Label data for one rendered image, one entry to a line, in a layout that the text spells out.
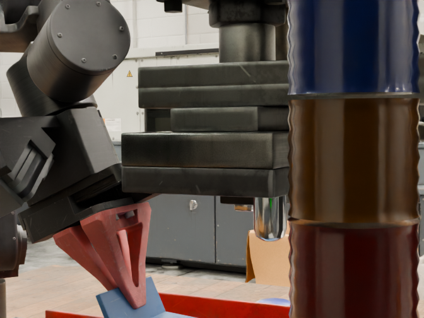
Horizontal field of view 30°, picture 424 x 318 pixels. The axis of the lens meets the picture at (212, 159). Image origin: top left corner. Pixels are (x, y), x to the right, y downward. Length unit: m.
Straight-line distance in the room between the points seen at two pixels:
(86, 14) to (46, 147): 0.09
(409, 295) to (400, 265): 0.01
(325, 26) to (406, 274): 0.07
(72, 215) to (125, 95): 5.62
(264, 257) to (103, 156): 2.39
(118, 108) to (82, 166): 5.67
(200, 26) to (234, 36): 7.65
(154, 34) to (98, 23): 7.91
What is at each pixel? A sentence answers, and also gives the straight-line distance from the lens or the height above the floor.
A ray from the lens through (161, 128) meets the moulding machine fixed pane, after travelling 6.01.
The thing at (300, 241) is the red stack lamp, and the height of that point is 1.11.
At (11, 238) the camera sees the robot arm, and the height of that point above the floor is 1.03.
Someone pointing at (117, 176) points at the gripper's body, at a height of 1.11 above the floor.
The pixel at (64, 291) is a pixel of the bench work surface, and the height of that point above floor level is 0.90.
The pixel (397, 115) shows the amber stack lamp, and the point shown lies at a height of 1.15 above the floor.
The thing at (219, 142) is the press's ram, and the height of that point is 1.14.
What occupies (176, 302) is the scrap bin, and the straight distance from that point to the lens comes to 0.87.
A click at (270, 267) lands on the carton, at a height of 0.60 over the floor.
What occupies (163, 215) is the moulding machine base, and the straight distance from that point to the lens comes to 6.01.
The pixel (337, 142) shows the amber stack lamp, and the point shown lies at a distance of 0.22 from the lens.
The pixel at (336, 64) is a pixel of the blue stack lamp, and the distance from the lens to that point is 0.22.
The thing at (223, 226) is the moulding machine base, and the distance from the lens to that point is 5.74.
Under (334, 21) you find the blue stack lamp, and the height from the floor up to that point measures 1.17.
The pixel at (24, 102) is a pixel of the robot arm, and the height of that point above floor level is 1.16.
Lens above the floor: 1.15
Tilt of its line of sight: 3 degrees down
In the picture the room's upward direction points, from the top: 1 degrees counter-clockwise
